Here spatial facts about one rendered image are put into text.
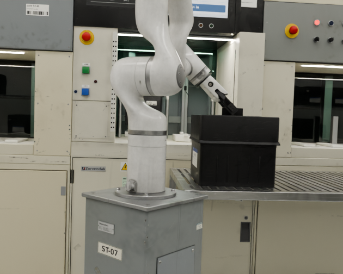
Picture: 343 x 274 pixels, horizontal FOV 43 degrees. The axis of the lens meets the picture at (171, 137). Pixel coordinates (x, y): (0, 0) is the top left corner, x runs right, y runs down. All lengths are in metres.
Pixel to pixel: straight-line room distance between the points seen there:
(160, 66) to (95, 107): 0.83
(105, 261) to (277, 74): 1.25
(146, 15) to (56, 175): 1.01
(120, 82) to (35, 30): 0.86
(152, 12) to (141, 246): 0.67
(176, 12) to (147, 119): 0.45
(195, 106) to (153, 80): 1.70
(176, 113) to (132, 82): 1.66
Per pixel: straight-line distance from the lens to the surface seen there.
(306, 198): 1.54
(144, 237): 1.20
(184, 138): 2.24
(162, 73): 1.25
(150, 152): 1.28
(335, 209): 2.29
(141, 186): 1.29
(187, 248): 1.34
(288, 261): 2.27
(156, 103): 2.54
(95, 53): 2.05
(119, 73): 1.32
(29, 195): 2.11
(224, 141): 1.52
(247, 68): 2.05
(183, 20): 1.57
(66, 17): 2.08
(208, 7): 2.11
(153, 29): 1.30
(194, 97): 2.95
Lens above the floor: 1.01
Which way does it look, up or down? 3 degrees down
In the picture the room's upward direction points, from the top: 2 degrees clockwise
